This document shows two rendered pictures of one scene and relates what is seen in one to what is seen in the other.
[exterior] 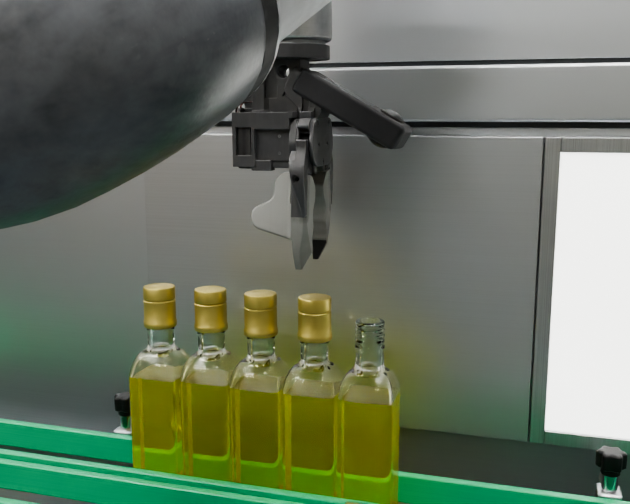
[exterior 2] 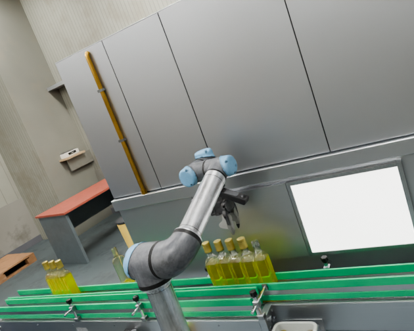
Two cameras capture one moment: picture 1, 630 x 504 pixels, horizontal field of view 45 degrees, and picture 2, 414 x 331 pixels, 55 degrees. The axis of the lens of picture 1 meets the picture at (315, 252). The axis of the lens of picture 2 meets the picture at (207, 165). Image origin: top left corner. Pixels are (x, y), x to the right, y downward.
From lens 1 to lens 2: 0.98 m
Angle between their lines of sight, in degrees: 14
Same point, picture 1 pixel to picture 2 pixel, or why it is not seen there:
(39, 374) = not seen: hidden behind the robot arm
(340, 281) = (250, 226)
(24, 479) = (189, 293)
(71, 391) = (194, 266)
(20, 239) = (168, 230)
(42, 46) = (175, 261)
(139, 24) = (183, 254)
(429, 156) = (259, 192)
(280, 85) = not seen: hidden behind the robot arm
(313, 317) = (241, 243)
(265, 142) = (216, 209)
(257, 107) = not seen: hidden behind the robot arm
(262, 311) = (229, 244)
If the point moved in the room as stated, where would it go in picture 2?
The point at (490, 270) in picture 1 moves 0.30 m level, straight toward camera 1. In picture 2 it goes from (284, 217) to (267, 255)
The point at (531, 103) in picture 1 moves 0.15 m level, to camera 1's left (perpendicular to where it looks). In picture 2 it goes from (279, 175) to (244, 185)
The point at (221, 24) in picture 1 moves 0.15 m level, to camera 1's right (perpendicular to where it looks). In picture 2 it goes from (192, 247) to (240, 235)
